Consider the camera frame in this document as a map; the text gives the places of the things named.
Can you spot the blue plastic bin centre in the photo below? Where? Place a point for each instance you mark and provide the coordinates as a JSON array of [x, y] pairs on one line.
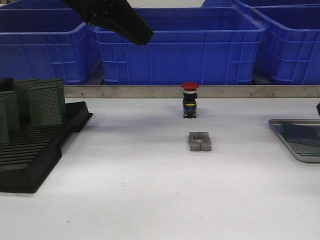
[[209, 46]]

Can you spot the blue plastic bin right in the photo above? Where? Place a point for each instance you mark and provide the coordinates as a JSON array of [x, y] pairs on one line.
[[289, 52]]

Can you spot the blue bin far right back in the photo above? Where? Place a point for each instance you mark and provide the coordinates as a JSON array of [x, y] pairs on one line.
[[258, 3]]

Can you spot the blue plastic bin left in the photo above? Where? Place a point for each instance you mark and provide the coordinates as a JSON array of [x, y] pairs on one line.
[[47, 44]]

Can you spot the silver metal tray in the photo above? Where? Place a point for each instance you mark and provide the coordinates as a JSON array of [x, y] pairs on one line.
[[276, 126]]

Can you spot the red emergency stop button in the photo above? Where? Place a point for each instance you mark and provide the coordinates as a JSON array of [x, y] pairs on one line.
[[189, 99]]

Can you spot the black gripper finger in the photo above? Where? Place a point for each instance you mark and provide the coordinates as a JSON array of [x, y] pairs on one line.
[[318, 108]]

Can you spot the blue bin far left back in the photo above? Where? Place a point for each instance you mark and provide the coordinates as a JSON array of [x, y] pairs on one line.
[[35, 4]]

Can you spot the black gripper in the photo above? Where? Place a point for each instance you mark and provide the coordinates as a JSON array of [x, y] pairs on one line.
[[114, 15]]

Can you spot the black slotted board rack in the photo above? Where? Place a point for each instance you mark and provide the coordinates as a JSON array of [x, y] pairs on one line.
[[32, 152]]

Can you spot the blue plastic bin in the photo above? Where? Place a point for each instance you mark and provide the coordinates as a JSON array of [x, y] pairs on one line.
[[47, 44], [289, 52], [209, 46]]

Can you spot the green perforated circuit board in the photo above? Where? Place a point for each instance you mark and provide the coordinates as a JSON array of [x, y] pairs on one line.
[[301, 134], [4, 129], [21, 88], [305, 150], [44, 106], [11, 110], [60, 91]]

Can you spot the grey metal clamp block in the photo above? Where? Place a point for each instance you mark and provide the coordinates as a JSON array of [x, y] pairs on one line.
[[199, 142]]

